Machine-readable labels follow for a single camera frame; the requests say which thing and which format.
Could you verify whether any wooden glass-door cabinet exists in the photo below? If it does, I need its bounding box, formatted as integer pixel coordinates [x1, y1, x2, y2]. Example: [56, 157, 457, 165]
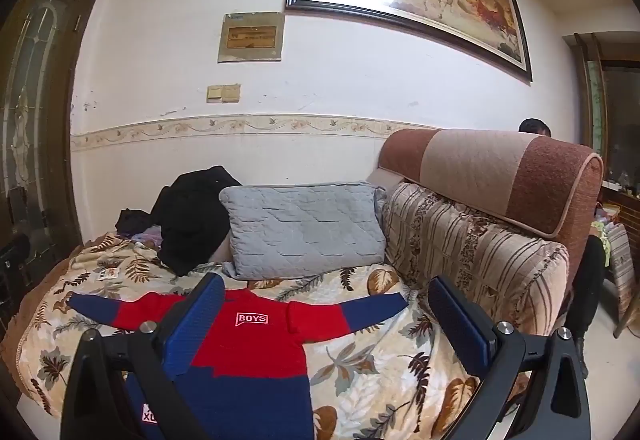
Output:
[0, 0, 135, 336]

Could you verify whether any dark cloth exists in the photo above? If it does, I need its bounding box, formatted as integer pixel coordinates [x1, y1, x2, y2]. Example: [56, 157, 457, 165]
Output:
[115, 208, 156, 236]

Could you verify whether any striped floral sofa cushion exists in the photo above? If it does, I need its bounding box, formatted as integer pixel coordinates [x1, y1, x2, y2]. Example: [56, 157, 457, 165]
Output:
[382, 182, 571, 356]

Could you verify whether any beige wall switch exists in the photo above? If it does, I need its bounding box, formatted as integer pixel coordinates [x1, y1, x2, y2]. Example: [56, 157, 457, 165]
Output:
[207, 84, 241, 103]

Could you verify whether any gold wall plaque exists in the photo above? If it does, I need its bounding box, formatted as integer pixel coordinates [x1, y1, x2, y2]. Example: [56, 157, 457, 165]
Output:
[217, 12, 286, 63]

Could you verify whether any purple cloth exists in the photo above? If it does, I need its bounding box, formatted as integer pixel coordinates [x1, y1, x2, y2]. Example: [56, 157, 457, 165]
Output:
[134, 227, 165, 247]

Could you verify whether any red and blue knit sweater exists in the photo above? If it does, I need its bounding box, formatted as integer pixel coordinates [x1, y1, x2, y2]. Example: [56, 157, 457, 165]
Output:
[68, 289, 409, 440]

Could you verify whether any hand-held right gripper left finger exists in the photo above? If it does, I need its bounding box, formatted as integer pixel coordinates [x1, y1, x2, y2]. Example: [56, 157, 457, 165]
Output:
[60, 272, 226, 440]

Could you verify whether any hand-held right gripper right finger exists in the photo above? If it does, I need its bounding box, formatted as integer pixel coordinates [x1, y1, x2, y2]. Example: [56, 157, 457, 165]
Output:
[428, 275, 594, 440]

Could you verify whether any leaf print blanket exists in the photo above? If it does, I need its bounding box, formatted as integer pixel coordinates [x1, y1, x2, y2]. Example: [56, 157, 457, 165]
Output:
[15, 232, 506, 440]

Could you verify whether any black jacket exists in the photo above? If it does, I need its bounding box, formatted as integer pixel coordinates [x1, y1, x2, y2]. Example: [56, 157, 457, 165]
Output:
[150, 165, 243, 277]

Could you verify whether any grey quilted pillow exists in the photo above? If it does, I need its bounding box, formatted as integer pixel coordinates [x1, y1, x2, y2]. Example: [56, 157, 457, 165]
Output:
[219, 182, 388, 282]

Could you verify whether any wooden glass cabinet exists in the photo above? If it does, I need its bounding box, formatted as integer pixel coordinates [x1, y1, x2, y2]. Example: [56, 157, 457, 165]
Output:
[562, 32, 640, 221]

